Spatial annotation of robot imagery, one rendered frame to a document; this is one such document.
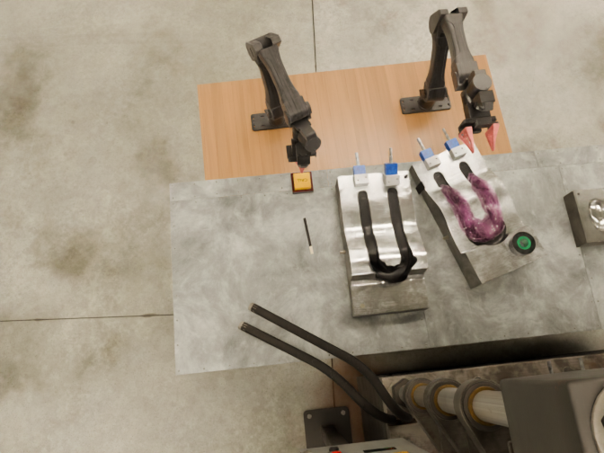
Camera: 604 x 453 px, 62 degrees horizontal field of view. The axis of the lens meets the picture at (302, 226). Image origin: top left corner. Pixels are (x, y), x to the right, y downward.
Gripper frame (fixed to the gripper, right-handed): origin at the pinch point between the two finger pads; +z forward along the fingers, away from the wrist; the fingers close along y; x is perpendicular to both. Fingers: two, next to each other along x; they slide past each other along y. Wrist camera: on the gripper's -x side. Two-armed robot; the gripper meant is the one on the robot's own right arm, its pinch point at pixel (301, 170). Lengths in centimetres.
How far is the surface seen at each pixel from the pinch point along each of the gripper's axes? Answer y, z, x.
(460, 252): 53, 20, -28
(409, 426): 28, 55, -73
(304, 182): 1.0, 7.3, 2.3
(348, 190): 16.1, 6.0, -6.3
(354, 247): 15.5, 14.2, -26.5
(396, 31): 71, 19, 152
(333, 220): 10.8, 17.7, -8.9
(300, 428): -7, 126, -38
